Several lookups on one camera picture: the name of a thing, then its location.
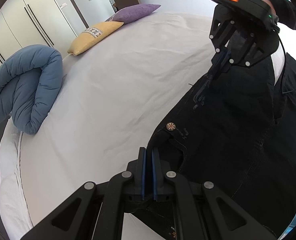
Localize black jeans pants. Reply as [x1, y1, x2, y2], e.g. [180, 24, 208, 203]
[123, 47, 296, 240]

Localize person right hand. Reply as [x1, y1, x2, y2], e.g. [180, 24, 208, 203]
[263, 0, 276, 15]

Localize white bed sheet mattress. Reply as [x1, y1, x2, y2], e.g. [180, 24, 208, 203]
[0, 11, 229, 240]

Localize purple cushion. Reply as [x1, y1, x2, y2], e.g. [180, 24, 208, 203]
[106, 3, 161, 24]

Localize white pillow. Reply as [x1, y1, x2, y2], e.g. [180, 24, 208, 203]
[0, 119, 33, 239]

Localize yellow cushion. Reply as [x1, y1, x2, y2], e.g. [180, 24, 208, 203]
[67, 21, 124, 56]

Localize blue folded duvet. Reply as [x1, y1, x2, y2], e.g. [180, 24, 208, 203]
[0, 44, 63, 134]

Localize white wardrobe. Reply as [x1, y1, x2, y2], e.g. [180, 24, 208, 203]
[0, 0, 77, 65]

